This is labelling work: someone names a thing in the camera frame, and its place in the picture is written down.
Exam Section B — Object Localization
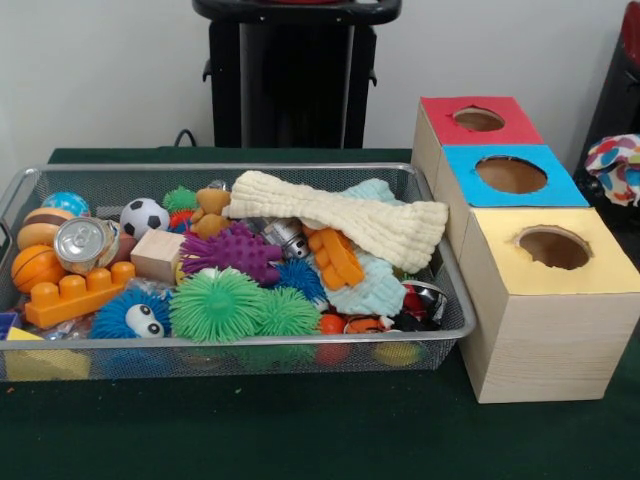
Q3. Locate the cream knitted cloth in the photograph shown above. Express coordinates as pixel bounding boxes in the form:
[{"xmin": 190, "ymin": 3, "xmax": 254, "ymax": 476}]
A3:
[{"xmin": 221, "ymin": 170, "xmax": 450, "ymax": 275}]

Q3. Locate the large green spiky ball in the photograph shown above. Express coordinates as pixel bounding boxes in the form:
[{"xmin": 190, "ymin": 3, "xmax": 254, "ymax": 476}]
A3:
[{"xmin": 168, "ymin": 267, "xmax": 266, "ymax": 345}]

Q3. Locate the small soccer ball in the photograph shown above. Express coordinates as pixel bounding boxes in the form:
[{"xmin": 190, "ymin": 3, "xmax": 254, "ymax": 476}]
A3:
[{"xmin": 119, "ymin": 198, "xmax": 171, "ymax": 240}]

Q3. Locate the orange plastic building block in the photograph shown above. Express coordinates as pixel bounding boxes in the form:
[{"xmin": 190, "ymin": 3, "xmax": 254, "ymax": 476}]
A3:
[{"xmin": 302, "ymin": 225, "xmax": 366, "ymax": 290}]

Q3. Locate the light blue knitted cloth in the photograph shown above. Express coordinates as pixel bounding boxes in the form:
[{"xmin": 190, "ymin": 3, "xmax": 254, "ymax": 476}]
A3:
[{"xmin": 327, "ymin": 179, "xmax": 409, "ymax": 316}]

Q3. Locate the orange toy basketball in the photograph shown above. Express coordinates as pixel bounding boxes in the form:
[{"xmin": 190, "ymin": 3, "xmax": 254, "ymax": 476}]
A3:
[{"xmin": 11, "ymin": 244, "xmax": 69, "ymax": 295}]

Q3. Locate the purple spiky toy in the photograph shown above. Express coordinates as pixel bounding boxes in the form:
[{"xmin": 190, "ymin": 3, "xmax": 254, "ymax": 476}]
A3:
[{"xmin": 178, "ymin": 222, "xmax": 284, "ymax": 286}]

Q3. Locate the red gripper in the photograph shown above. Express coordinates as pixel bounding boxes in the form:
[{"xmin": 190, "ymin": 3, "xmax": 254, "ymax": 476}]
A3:
[{"xmin": 619, "ymin": 2, "xmax": 640, "ymax": 56}]

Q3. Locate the wooden box with three holes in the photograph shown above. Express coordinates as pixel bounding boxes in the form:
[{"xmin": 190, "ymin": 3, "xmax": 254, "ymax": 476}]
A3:
[{"xmin": 410, "ymin": 95, "xmax": 640, "ymax": 404}]

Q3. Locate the white cloth with coloured dots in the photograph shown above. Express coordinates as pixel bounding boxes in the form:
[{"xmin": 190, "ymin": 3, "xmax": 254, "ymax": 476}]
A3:
[{"xmin": 585, "ymin": 133, "xmax": 640, "ymax": 207}]

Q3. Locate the long orange building block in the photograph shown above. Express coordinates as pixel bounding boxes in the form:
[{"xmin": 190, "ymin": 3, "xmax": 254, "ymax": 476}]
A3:
[{"xmin": 24, "ymin": 261, "xmax": 137, "ymax": 330}]

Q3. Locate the dark green table cloth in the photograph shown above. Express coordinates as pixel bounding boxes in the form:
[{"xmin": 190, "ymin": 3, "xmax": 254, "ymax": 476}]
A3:
[{"xmin": 0, "ymin": 147, "xmax": 640, "ymax": 480}]

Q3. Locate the silver drink can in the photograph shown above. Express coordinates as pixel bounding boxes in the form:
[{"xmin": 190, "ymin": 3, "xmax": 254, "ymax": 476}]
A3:
[{"xmin": 53, "ymin": 217, "xmax": 121, "ymax": 276}]

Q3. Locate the silver mesh bin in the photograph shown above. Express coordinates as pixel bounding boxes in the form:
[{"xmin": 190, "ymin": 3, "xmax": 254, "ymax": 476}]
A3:
[{"xmin": 0, "ymin": 162, "xmax": 477, "ymax": 384}]

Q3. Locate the blue spiky ball with eyes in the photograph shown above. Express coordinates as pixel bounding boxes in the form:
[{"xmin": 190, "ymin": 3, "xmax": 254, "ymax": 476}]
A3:
[{"xmin": 88, "ymin": 288, "xmax": 174, "ymax": 340}]

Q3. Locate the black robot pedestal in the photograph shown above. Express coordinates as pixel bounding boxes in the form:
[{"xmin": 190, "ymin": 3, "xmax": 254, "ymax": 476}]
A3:
[{"xmin": 192, "ymin": 0, "xmax": 404, "ymax": 149}]

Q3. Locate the black stand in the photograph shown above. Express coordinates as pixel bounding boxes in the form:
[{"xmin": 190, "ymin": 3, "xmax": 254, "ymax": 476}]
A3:
[{"xmin": 573, "ymin": 9, "xmax": 640, "ymax": 189}]

